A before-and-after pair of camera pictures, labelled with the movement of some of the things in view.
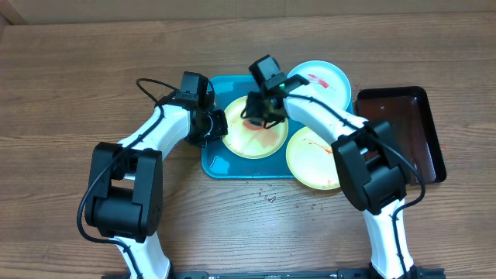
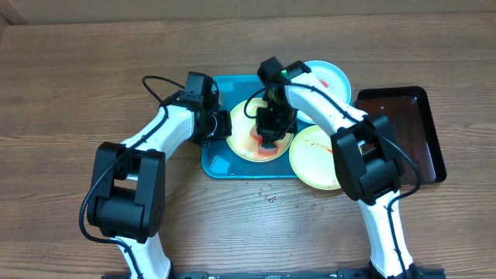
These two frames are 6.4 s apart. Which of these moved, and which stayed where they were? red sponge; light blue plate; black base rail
Moved: red sponge
Stayed: black base rail; light blue plate
